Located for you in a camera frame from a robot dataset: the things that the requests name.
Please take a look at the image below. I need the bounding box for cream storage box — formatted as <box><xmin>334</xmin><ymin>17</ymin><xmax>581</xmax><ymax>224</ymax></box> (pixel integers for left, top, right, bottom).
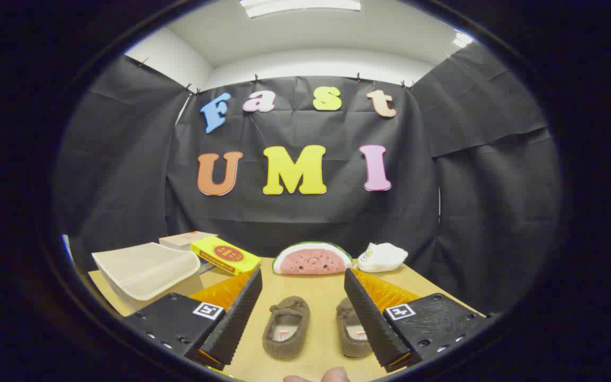
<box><xmin>92</xmin><ymin>242</ymin><xmax>204</xmax><ymax>312</ymax></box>

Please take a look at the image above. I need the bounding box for watermelon slice plush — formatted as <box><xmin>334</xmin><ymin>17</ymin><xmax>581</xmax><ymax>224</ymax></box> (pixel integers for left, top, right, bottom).
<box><xmin>272</xmin><ymin>241</ymin><xmax>353</xmax><ymax>275</ymax></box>

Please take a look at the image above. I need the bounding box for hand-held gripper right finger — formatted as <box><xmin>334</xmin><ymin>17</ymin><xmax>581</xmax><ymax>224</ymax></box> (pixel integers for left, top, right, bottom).
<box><xmin>344</xmin><ymin>267</ymin><xmax>497</xmax><ymax>373</ymax></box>

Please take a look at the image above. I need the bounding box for beige book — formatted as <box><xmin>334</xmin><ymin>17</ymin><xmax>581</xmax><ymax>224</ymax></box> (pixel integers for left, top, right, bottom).
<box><xmin>159</xmin><ymin>231</ymin><xmax>219</xmax><ymax>251</ymax></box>

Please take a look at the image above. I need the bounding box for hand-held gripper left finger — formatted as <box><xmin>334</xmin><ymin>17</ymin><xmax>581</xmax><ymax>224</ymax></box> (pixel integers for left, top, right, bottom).
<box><xmin>123</xmin><ymin>267</ymin><xmax>264</xmax><ymax>372</ymax></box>

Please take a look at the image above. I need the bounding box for white plush toy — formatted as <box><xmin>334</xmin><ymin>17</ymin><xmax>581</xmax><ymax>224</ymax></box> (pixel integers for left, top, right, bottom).
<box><xmin>357</xmin><ymin>242</ymin><xmax>408</xmax><ymax>273</ymax></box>

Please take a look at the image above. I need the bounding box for black backdrop cloth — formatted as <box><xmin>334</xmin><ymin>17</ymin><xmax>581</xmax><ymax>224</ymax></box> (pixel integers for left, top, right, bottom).
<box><xmin>54</xmin><ymin>42</ymin><xmax>561</xmax><ymax>319</ymax></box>

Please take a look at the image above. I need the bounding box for yellow book red label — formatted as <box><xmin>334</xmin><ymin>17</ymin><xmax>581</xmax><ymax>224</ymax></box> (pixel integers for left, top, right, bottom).
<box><xmin>190</xmin><ymin>237</ymin><xmax>262</xmax><ymax>275</ymax></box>

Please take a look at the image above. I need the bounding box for brown fuzzy shoe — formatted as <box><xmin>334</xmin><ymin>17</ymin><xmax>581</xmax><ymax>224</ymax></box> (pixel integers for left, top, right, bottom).
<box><xmin>262</xmin><ymin>296</ymin><xmax>311</xmax><ymax>360</ymax></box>
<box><xmin>336</xmin><ymin>297</ymin><xmax>374</xmax><ymax>359</ymax></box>

